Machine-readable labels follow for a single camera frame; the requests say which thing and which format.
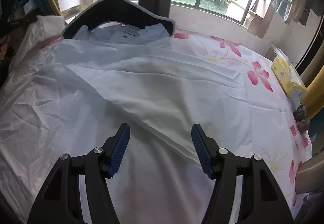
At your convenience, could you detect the white desk lamp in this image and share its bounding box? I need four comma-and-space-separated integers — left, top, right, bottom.
23, 0, 37, 14

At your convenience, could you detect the white air conditioner unit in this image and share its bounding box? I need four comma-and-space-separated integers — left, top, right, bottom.
263, 43, 286, 61

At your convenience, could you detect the yellow tissue pack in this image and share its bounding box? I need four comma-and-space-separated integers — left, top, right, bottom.
271, 54, 307, 101

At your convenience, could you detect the white sheer large garment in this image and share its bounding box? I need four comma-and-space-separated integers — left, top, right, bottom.
0, 14, 254, 224

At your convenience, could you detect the small dark figurine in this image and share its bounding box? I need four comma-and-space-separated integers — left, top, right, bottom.
293, 103, 310, 133

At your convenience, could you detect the dark hanging garment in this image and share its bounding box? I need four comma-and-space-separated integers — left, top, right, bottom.
298, 0, 323, 26

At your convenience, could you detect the yellow curtain right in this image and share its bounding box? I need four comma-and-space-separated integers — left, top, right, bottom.
302, 61, 324, 119

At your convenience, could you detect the floral pink bed sheet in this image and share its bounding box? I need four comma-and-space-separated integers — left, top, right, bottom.
37, 25, 313, 217

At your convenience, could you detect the black clothes hanger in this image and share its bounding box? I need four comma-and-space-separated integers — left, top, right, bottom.
62, 0, 176, 40

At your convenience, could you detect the stainless steel thermos cup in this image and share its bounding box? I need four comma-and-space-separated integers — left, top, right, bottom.
295, 151, 324, 194

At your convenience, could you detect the cardboard box on balcony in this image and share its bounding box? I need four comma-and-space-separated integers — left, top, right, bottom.
243, 10, 270, 39

